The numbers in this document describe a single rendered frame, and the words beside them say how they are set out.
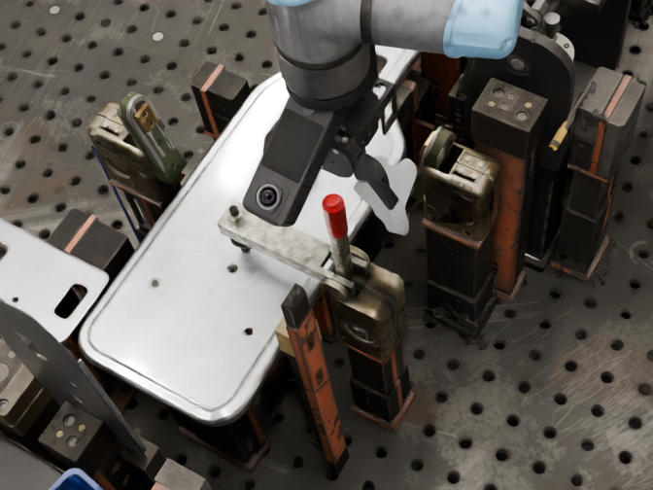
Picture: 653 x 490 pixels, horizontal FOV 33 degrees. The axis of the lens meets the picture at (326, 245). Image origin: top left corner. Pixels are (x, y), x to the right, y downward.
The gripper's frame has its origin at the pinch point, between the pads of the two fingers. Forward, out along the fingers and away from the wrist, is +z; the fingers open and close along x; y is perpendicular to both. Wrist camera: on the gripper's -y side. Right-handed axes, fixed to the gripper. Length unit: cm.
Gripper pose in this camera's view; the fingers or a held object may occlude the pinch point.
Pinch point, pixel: (333, 209)
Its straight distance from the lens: 109.2
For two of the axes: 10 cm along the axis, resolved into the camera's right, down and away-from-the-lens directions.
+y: 5.1, -7.8, 3.8
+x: -8.6, -4.0, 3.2
